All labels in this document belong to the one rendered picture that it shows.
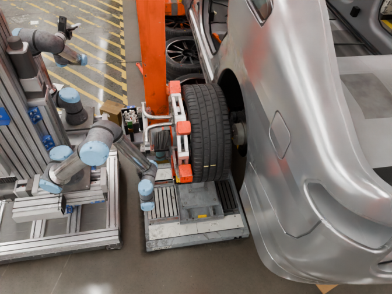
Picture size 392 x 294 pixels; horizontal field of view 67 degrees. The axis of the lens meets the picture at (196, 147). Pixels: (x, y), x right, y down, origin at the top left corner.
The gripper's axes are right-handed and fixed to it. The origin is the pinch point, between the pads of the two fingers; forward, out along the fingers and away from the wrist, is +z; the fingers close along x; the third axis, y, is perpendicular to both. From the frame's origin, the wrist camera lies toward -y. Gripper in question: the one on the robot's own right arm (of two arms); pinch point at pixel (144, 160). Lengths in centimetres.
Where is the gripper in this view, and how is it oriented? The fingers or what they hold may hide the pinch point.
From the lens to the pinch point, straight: 191.5
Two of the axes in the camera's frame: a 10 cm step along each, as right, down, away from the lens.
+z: -1.7, -7.6, 6.3
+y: 0.6, -6.4, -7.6
